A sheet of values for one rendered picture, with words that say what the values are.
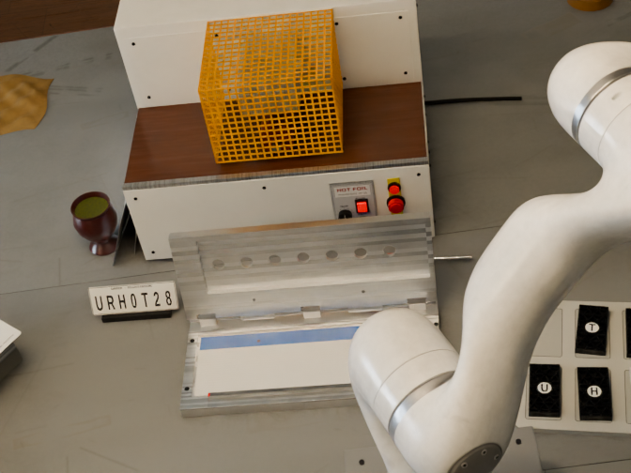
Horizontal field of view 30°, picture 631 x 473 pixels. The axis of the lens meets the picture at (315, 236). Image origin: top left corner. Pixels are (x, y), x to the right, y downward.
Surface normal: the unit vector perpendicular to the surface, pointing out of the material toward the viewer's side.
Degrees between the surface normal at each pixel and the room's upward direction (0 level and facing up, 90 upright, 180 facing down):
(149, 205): 90
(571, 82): 49
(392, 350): 17
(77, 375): 0
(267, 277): 79
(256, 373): 0
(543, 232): 58
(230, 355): 0
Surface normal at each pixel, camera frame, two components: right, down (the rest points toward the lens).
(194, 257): -0.04, 0.56
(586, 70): -0.51, -0.43
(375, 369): -0.69, -0.22
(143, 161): -0.13, -0.70
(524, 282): -0.28, 0.30
